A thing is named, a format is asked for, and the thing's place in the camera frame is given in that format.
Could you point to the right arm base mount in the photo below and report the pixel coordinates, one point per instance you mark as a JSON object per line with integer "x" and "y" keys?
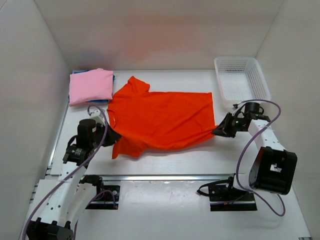
{"x": 223, "y": 197}

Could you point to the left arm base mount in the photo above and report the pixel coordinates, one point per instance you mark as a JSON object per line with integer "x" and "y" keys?
{"x": 106, "y": 195}

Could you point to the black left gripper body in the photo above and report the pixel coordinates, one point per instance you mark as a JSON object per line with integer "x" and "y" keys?
{"x": 98, "y": 137}

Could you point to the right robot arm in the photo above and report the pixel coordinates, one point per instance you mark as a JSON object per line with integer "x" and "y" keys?
{"x": 273, "y": 168}

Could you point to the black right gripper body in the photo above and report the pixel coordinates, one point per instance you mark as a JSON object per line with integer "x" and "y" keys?
{"x": 237, "y": 125}

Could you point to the white perforated plastic basket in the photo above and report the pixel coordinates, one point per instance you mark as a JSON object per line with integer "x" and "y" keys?
{"x": 240, "y": 78}

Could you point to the pink folded t shirt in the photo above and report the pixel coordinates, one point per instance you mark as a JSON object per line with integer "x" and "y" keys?
{"x": 90, "y": 86}

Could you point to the blue folded t shirt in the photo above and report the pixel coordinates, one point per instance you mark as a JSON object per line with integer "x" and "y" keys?
{"x": 100, "y": 101}

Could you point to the orange t shirt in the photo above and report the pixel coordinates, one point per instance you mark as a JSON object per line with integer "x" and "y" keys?
{"x": 156, "y": 120}

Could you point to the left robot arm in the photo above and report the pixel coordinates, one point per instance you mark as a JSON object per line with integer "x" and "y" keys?
{"x": 57, "y": 214}

